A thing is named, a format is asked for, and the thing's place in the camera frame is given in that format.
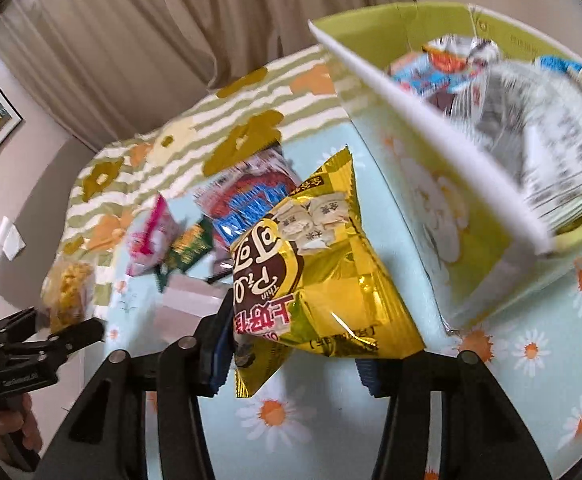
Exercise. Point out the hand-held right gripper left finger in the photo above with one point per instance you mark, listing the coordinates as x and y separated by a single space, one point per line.
218 360

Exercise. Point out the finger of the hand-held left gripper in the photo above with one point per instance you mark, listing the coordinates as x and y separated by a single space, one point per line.
13 322
78 337

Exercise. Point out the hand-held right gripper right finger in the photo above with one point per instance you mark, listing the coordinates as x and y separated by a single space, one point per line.
371 377

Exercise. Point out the round waffle snack packet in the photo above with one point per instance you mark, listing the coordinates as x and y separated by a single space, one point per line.
68 292

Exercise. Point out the gold snack packet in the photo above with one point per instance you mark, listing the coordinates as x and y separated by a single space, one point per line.
321 285

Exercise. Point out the green cardboard box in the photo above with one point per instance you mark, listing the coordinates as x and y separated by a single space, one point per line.
421 200

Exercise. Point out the white grey printed snack packet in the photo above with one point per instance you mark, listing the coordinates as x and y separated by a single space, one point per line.
546 145

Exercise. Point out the pink blue snack packet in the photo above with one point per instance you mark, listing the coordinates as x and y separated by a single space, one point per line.
431 77

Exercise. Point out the white blue snack packet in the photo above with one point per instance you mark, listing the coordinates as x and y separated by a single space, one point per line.
571 72

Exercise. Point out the pale pink box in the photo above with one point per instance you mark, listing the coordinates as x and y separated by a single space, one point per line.
186 305

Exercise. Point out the white tissue paper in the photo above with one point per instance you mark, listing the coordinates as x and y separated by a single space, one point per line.
10 237

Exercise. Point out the dark green snack packet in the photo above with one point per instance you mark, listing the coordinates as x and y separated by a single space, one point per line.
188 250

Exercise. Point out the grey headboard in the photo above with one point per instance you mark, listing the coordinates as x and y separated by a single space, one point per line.
36 195

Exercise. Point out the light blue daisy tablecloth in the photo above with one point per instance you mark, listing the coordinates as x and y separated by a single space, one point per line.
521 410

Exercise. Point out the red blue snack packet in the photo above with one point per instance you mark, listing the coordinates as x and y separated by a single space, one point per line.
243 200

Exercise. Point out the striped floral blanket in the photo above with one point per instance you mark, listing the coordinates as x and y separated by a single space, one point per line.
171 160

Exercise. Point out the beige curtain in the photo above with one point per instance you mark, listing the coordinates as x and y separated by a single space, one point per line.
121 35

